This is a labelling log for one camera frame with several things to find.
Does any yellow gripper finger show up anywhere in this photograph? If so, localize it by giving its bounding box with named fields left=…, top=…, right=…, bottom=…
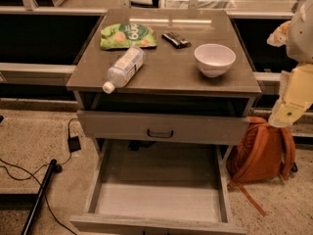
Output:
left=267, top=21, right=291, bottom=47

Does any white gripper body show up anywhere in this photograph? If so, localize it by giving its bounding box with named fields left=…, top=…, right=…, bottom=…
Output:
left=268, top=64, right=313, bottom=127

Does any clear plastic water bottle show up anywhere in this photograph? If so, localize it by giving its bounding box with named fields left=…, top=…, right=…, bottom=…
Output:
left=103, top=46, right=145, bottom=94

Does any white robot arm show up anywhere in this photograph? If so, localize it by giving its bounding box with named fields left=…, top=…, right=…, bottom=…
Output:
left=267, top=0, right=313, bottom=127

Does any grey drawer cabinet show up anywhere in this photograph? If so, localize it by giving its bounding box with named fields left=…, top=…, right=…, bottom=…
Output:
left=66, top=7, right=263, bottom=235

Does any open bottom drawer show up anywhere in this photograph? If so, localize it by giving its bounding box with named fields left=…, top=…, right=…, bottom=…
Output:
left=70, top=140, right=246, bottom=235

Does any white bowl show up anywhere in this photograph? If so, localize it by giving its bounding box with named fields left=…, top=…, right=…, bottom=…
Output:
left=194, top=43, right=237, bottom=77

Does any orange backpack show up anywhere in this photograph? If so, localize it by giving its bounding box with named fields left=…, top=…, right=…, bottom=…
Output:
left=226, top=117, right=296, bottom=216

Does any black snack bar packet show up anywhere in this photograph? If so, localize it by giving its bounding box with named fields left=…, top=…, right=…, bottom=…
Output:
left=161, top=32, right=191, bottom=49

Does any green snack bag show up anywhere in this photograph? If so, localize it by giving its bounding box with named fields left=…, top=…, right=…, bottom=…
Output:
left=100, top=23, right=157, bottom=50

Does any black power adapter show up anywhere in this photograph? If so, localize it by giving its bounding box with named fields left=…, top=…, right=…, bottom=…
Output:
left=67, top=136, right=81, bottom=153

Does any black pole on floor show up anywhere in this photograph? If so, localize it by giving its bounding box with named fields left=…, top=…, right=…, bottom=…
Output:
left=21, top=159, right=57, bottom=235

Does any metal railing frame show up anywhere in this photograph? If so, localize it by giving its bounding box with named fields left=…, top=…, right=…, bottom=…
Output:
left=0, top=0, right=313, bottom=21

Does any upper drawer with black handle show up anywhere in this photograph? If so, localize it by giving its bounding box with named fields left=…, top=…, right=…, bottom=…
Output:
left=77, top=110, right=249, bottom=145

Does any black power cable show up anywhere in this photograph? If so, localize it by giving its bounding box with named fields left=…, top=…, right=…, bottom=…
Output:
left=0, top=117, right=80, bottom=235

